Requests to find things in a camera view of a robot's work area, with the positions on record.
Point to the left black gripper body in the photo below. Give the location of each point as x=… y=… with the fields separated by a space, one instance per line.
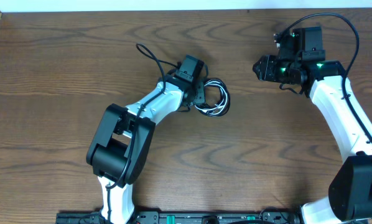
x=199 y=92

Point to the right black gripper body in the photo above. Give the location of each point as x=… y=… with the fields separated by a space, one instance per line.
x=265 y=68

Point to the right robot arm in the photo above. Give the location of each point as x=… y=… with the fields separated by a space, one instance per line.
x=301 y=61

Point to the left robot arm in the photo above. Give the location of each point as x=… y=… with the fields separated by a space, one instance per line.
x=122 y=140

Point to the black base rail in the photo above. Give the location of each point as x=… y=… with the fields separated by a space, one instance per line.
x=150 y=217

